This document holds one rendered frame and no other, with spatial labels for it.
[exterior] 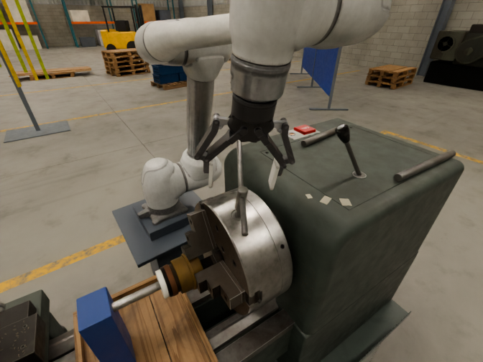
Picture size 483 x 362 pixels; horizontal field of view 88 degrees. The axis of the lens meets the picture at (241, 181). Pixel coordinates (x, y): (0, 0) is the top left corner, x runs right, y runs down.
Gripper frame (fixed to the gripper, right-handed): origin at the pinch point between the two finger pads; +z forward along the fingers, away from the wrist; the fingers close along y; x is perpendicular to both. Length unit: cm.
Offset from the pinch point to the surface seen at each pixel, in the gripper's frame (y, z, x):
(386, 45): -622, 173, -931
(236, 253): 0.7, 9.9, 12.0
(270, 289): -7.8, 18.7, 16.3
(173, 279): 14.4, 20.0, 13.0
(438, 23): -672, 70, -803
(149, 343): 21, 42, 20
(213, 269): 5.3, 20.4, 10.5
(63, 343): 45, 47, 18
